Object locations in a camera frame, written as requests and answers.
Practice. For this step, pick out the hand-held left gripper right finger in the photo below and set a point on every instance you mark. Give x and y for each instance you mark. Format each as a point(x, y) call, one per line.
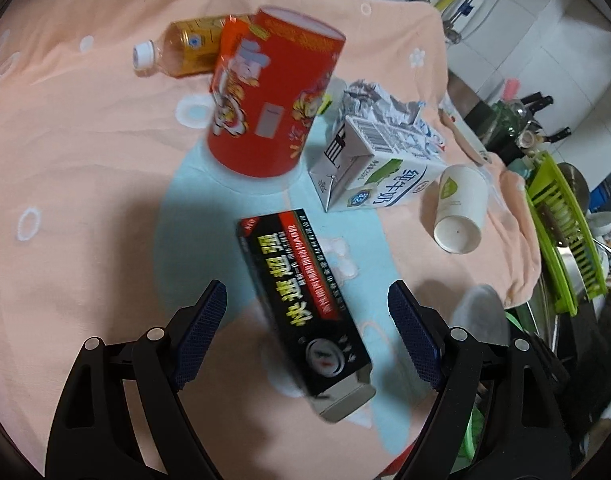
point(415, 340)

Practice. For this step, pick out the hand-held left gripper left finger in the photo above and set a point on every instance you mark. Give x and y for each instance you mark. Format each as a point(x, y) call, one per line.
point(200, 330)

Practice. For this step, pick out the black printed carton box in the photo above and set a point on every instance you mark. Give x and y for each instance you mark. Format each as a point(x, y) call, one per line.
point(295, 290)

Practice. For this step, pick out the orange snack packet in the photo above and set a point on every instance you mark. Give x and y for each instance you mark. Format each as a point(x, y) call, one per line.
point(233, 40)

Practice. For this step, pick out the white paper cup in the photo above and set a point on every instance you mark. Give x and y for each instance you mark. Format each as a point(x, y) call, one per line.
point(460, 205)

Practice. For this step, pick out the white milk carton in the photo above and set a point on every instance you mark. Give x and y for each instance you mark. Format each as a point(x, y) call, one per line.
point(385, 175)

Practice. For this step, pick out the green dish rack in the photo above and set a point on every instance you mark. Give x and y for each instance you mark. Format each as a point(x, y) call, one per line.
point(560, 220)

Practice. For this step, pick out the peach floral blanket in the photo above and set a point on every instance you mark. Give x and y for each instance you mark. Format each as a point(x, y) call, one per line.
point(85, 160)

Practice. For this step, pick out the white bowl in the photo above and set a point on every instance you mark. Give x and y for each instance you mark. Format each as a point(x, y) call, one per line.
point(603, 222)

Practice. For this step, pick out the green glass bottle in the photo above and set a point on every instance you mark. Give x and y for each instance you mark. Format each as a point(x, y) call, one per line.
point(505, 120)

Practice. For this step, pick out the red cylindrical can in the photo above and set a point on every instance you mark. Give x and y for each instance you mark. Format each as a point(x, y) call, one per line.
point(270, 95)

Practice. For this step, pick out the crumpled printed paper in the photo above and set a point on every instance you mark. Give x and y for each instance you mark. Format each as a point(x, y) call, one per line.
point(370, 97)

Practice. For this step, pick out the tea bottle with white cap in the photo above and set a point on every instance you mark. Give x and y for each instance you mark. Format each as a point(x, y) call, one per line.
point(185, 45)

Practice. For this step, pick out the metal water valve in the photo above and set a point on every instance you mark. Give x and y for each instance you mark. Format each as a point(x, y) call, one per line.
point(451, 31)

